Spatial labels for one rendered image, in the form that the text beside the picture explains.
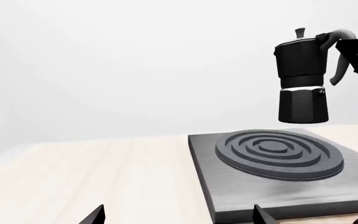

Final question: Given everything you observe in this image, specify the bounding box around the dark grey spiral burner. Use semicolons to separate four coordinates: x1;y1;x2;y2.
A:
214;129;344;182

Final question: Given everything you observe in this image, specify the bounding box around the black moka pot grey handle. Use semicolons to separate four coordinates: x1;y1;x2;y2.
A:
272;27;358;125

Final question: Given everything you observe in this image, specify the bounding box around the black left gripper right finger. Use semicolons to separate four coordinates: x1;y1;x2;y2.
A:
252;203;280;224

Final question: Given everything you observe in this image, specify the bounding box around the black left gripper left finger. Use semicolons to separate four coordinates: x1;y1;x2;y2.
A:
78;203;106;224

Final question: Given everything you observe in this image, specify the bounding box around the grey flat stove plate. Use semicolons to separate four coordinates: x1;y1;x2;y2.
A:
188;127;358;222

